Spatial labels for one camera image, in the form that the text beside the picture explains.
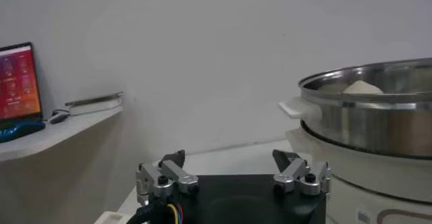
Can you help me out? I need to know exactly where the stainless steel steamer basket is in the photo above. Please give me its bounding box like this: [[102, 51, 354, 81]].
[[298, 57, 432, 161]]

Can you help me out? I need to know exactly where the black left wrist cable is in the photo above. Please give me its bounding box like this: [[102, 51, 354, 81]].
[[126, 194, 185, 224]]

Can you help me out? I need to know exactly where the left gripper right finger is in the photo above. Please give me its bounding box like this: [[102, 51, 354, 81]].
[[272, 149, 331, 198]]

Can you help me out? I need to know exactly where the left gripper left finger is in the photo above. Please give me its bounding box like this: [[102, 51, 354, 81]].
[[134, 149, 200, 206]]

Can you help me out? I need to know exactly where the white flat device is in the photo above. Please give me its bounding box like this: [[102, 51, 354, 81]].
[[68, 96, 124, 115]]

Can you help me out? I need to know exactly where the black flat box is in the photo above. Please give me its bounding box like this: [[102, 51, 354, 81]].
[[64, 92, 125, 107]]

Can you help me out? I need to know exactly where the white electric cooking pot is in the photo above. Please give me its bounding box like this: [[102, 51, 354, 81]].
[[278, 96, 432, 224]]

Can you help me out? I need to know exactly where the blue computer mouse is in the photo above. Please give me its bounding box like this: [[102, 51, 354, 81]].
[[0, 120, 47, 144]]

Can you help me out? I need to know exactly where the white steamed baozi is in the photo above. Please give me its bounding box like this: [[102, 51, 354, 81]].
[[341, 80, 385, 95]]

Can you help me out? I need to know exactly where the small black adapter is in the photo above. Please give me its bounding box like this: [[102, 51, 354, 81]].
[[49, 112, 71, 125]]

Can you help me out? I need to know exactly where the white side desk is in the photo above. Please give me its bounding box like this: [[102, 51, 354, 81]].
[[0, 105, 124, 163]]

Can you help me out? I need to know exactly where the laptop with orange screen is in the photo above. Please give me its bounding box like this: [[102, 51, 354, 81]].
[[0, 42, 44, 130]]

